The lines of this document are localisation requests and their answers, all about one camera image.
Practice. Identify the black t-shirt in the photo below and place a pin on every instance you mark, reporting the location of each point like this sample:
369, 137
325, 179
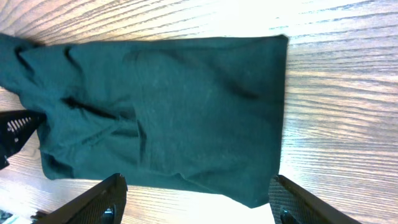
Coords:
202, 115

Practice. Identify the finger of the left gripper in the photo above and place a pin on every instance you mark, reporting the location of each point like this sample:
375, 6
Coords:
16, 129

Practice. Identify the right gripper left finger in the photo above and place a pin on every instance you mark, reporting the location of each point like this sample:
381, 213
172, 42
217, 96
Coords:
102, 204

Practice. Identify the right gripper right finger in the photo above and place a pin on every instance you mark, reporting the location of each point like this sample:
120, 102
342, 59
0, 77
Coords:
292, 204

